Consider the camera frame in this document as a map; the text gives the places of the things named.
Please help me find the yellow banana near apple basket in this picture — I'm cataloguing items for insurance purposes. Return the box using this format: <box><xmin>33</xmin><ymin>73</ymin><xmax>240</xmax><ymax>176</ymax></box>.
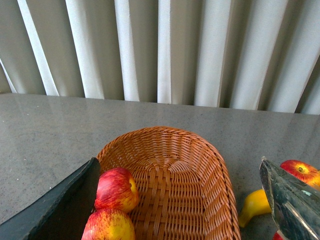
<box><xmin>238</xmin><ymin>189</ymin><xmax>272</xmax><ymax>228</ymax></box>

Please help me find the grey pleated curtain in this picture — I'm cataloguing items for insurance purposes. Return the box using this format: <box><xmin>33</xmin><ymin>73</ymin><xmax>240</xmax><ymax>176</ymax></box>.
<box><xmin>0</xmin><ymin>0</ymin><xmax>320</xmax><ymax>115</ymax></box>

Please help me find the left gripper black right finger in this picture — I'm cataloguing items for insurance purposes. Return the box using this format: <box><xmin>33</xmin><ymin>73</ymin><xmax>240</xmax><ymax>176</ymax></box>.
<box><xmin>259</xmin><ymin>156</ymin><xmax>320</xmax><ymax>240</ymax></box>

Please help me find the red yellow apple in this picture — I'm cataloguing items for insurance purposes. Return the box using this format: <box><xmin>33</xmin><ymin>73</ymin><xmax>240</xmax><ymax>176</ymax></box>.
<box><xmin>81</xmin><ymin>208</ymin><xmax>136</xmax><ymax>240</ymax></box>
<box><xmin>94</xmin><ymin>167</ymin><xmax>139</xmax><ymax>213</ymax></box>
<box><xmin>280</xmin><ymin>159</ymin><xmax>320</xmax><ymax>191</ymax></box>

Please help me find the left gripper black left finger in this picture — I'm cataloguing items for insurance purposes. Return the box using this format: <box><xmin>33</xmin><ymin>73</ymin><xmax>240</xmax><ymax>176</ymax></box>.
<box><xmin>0</xmin><ymin>157</ymin><xmax>101</xmax><ymax>240</ymax></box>

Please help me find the orange wicker basket with apples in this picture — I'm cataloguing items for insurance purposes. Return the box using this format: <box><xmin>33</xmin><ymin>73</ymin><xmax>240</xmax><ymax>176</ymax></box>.
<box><xmin>97</xmin><ymin>126</ymin><xmax>241</xmax><ymax>240</ymax></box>

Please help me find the red apple low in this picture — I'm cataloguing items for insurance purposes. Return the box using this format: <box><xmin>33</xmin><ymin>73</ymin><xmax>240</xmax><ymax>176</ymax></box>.
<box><xmin>272</xmin><ymin>231</ymin><xmax>283</xmax><ymax>240</ymax></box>

